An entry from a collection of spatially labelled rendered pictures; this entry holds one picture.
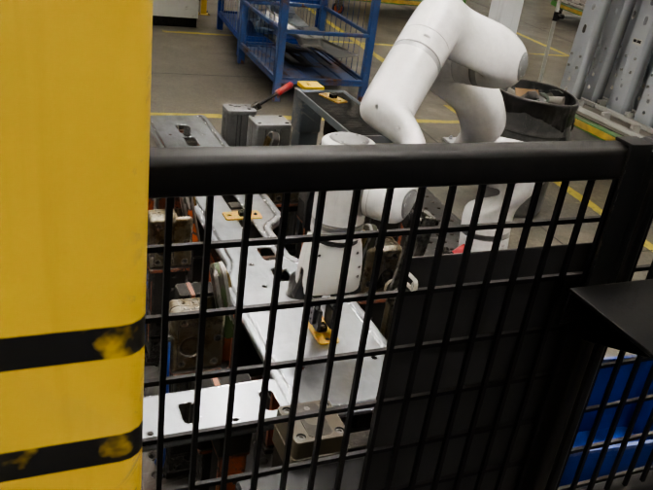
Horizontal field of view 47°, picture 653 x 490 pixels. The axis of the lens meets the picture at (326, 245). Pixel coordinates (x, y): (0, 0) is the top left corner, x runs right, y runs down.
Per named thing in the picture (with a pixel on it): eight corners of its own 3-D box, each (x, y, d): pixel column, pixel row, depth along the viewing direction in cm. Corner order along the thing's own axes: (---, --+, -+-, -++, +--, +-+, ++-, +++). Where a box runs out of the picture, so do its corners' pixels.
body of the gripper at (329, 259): (355, 217, 126) (346, 276, 131) (298, 221, 122) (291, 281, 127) (374, 237, 120) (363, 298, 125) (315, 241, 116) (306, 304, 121)
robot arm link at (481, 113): (509, 200, 179) (446, 185, 187) (528, 158, 182) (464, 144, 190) (473, 70, 137) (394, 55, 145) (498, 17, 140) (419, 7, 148)
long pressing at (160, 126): (131, 117, 220) (131, 112, 220) (207, 117, 229) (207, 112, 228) (295, 426, 109) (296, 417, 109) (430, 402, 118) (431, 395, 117)
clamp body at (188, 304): (149, 453, 141) (154, 293, 126) (211, 442, 146) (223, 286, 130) (158, 487, 134) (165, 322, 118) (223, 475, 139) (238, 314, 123)
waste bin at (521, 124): (450, 189, 477) (474, 75, 444) (523, 189, 494) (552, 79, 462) (489, 224, 435) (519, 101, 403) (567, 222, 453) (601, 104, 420)
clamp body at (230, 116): (209, 214, 236) (217, 101, 220) (244, 212, 241) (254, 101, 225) (218, 227, 229) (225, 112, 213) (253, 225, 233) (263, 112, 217)
